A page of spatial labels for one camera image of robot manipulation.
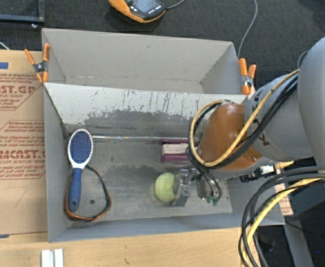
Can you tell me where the green ball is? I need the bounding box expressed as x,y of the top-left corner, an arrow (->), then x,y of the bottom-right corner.
154,172 -> 178,203

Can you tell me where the blue and white hairbrush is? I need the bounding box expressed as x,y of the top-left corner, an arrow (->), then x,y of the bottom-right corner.
67,128 -> 95,214

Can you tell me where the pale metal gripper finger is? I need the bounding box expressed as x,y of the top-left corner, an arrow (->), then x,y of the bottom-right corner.
173,184 -> 191,207
179,169 -> 197,185

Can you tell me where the grey metal bin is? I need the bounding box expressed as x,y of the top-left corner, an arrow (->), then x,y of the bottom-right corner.
41,28 -> 286,244

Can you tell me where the brown cardboard board, red print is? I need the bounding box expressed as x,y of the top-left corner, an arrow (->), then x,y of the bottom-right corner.
0,48 -> 49,240

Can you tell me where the purple and white stapler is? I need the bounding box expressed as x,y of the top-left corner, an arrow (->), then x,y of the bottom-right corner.
159,138 -> 193,164

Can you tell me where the black cylinder on white bracket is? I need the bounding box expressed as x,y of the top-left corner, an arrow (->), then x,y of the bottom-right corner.
239,164 -> 275,182

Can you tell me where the orange and black strap loop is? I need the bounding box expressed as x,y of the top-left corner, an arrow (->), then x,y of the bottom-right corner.
63,164 -> 112,223

